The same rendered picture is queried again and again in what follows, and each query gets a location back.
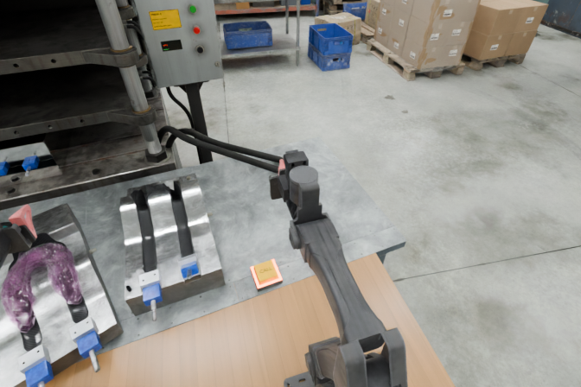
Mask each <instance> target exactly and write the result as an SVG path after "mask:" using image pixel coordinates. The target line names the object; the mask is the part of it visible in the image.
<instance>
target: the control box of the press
mask: <svg viewBox="0 0 581 387"><path fill-rule="evenodd" d="M131 4H132V8H133V10H134V13H135V15H137V19H138V21H139V25H140V29H141V31H142V35H143V38H144V43H145V46H146V49H147V53H148V55H149V59H150V64H151V67H152V69H150V70H151V73H152V77H153V79H154V80H155V81H156V86H157V88H164V87H166V90H167V93H168V95H169V96H170V98H171V99H172V100H173V101H174V102H175V103H177V104H178V105H179V106H180V107H181V108H182V109H183V110H184V111H185V113H186V114H187V116H188V119H189V122H190V124H191V127H190V129H192V130H196V131H198V132H200V133H201V134H203V135H205V136H208V130H207V126H206V121H205V117H204V112H203V108H202V103H201V95H200V89H201V86H202V84H203V82H204V83H207V82H208V81H209V80H212V79H223V78H224V73H223V66H222V60H221V54H220V42H219V36H218V29H217V23H216V16H215V10H214V0H132V2H131ZM171 86H173V87H180V88H181V89H183V90H184V91H185V92H186V93H187V97H188V104H189V109H190V112H191V115H190V113H189V111H188V109H187V108H186V107H185V106H184V105H183V104H182V103H181V102H180V101H179V100H178V99H177V98H175V96H174V95H173V94H172V92H171V90H170V87H171ZM196 148H197V153H198V157H199V162H200V164H202V163H206V162H213V157H212V152H211V151H209V150H206V149H202V148H199V147H196Z"/></svg>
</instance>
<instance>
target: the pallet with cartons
mask: <svg viewBox="0 0 581 387"><path fill-rule="evenodd" d="M548 5H549V4H546V3H540V2H536V1H533V0H481V2H480V4H479V7H478V10H477V12H476V17H475V19H474V21H473V25H472V28H471V30H470V33H469V38H468V40H467V42H466V45H465V48H464V50H463V54H464V55H467V56H469V57H470V58H472V59H471V60H472V61H471V62H470V63H468V62H467V61H465V60H462V59H461V61H462V62H463V63H465V66H466V67H469V68H471V69H473V70H475V71H480V70H481V69H482V68H483V63H487V64H489V65H490V66H492V67H504V65H503V64H504V63H505V62H506V61H507V60H509V61H512V62H513V63H515V64H522V62H523V60H524V59H525V57H526V53H527V52H528V50H529V48H530V46H531V44H532V42H533V39H534V37H535V36H536V33H537V31H538V30H537V29H538V27H539V25H540V22H541V20H542V18H543V16H544V14H545V13H546V10H547V8H548Z"/></svg>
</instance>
